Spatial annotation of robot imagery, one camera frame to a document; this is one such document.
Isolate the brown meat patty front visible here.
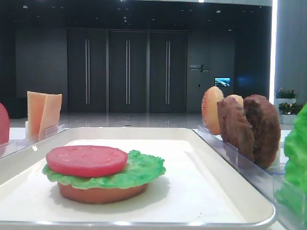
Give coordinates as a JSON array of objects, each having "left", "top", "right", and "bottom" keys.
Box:
[{"left": 217, "top": 96, "right": 255, "bottom": 161}]

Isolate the brown meat patty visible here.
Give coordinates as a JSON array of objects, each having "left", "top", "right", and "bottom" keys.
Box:
[
  {"left": 217, "top": 96, "right": 255, "bottom": 161},
  {"left": 244, "top": 94, "right": 281, "bottom": 169}
]

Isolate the green lettuce leaf on tray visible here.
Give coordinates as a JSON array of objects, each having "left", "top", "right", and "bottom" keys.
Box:
[{"left": 42, "top": 150, "right": 166, "bottom": 189}]

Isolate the red tomato slice on tray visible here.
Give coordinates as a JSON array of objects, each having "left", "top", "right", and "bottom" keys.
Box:
[{"left": 46, "top": 145, "right": 128, "bottom": 177}]

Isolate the orange cheese slice right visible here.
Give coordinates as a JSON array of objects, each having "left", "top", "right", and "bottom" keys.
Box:
[{"left": 38, "top": 94, "right": 62, "bottom": 141}]

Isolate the orange cheese slice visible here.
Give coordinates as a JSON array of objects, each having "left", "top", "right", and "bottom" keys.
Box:
[
  {"left": 38, "top": 94, "right": 62, "bottom": 141},
  {"left": 27, "top": 91, "right": 47, "bottom": 140}
]

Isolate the brown meat patty rear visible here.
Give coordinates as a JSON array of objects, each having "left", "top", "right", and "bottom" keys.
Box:
[{"left": 244, "top": 94, "right": 281, "bottom": 169}]

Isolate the orange cheese slice left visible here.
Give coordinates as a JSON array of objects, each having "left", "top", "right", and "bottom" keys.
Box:
[{"left": 27, "top": 91, "right": 47, "bottom": 140}]

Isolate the red tomato slice standing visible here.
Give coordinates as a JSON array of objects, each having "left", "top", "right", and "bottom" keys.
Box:
[{"left": 0, "top": 104, "right": 10, "bottom": 145}]

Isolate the green lettuce leaf standing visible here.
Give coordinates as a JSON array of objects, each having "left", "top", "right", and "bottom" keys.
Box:
[{"left": 275, "top": 105, "right": 307, "bottom": 221}]

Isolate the sesame bun top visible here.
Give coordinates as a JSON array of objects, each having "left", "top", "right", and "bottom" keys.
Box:
[{"left": 201, "top": 86, "right": 224, "bottom": 135}]

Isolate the tan bun half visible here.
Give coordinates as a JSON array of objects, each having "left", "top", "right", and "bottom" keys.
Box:
[{"left": 226, "top": 94, "right": 244, "bottom": 107}]

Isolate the bottom bun on tray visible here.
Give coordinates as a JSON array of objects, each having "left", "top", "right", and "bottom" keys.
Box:
[{"left": 58, "top": 183, "right": 148, "bottom": 204}]

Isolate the white rectangular tray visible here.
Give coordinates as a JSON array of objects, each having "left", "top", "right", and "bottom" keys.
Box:
[{"left": 0, "top": 127, "right": 276, "bottom": 230}]

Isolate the potted plants white planter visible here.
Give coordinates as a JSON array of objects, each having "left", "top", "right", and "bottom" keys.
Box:
[{"left": 274, "top": 88, "right": 304, "bottom": 124}]

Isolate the wall display screen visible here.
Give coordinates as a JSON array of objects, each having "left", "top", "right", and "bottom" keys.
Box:
[{"left": 214, "top": 78, "right": 230, "bottom": 87}]

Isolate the clear left rail strip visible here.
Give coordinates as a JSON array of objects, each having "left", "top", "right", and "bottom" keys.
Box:
[{"left": 0, "top": 122, "right": 67, "bottom": 159}]

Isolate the clear rail strip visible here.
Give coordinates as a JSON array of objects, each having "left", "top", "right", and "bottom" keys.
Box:
[
  {"left": 197, "top": 125, "right": 307, "bottom": 230},
  {"left": 0, "top": 122, "right": 67, "bottom": 159}
]

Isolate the clear right rail strip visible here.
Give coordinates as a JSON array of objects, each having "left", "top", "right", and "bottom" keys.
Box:
[{"left": 197, "top": 125, "right": 307, "bottom": 230}]

